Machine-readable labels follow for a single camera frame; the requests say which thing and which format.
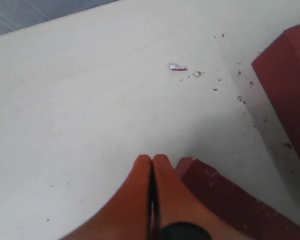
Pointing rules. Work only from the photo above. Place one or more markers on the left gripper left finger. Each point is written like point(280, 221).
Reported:
point(127, 215)

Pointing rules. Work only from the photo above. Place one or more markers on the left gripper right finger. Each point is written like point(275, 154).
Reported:
point(179, 215)

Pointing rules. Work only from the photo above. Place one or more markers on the front large red brick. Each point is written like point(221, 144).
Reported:
point(278, 70)

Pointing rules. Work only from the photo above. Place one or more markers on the small white debris chip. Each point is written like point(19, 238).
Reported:
point(177, 67)

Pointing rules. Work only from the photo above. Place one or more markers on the white backdrop cloth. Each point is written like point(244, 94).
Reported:
point(19, 14)

